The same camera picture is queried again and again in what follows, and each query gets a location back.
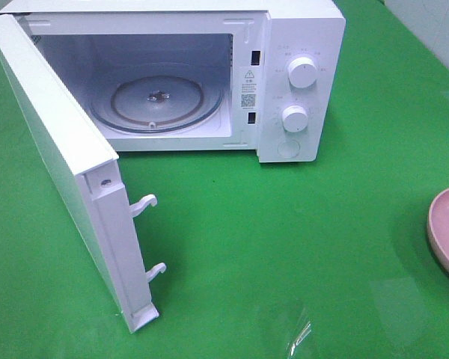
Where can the white microwave door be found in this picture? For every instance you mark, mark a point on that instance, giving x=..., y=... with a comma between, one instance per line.
x=84, y=169

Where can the round white door button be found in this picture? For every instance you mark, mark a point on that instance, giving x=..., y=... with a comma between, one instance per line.
x=289, y=149

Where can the lower white microwave knob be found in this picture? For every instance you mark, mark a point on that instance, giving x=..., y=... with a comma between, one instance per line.
x=294, y=118

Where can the white microwave oven body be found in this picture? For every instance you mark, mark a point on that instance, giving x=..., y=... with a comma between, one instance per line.
x=256, y=40

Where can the glass microwave turntable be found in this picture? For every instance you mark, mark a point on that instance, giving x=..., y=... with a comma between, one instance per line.
x=159, y=97

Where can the white microwave knob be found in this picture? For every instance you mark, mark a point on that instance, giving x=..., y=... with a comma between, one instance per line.
x=294, y=118
x=302, y=72

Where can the upper white microwave knob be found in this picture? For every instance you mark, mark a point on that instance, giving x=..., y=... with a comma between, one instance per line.
x=302, y=72

